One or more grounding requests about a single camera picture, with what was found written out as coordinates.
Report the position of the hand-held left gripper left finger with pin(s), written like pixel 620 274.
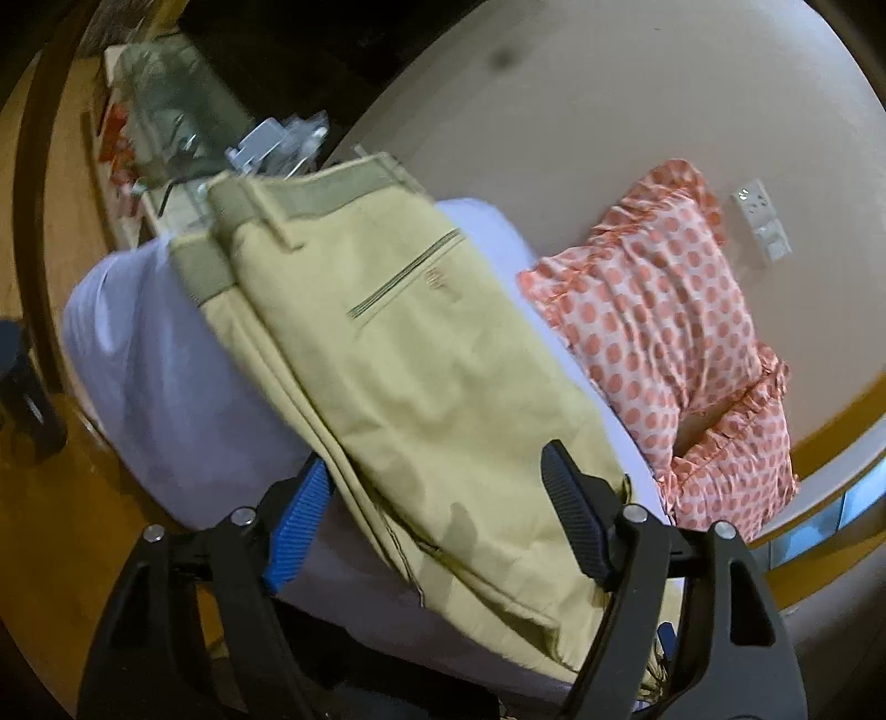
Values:
pixel 299 518

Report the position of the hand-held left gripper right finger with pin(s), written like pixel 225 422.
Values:
pixel 578 526

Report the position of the khaki pants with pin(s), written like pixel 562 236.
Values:
pixel 387 388

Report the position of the white bed sheet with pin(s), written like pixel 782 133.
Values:
pixel 173 388

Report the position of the orange polka dot pillow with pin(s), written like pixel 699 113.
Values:
pixel 664 346

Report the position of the clear plastic bag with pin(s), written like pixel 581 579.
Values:
pixel 176 104

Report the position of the white wall switch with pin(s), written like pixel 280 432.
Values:
pixel 774 241

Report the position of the white wall socket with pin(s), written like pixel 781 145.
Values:
pixel 751 201

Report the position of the white metal bracket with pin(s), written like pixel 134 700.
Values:
pixel 266 145

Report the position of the dark wooden bed frame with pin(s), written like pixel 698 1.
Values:
pixel 41 228

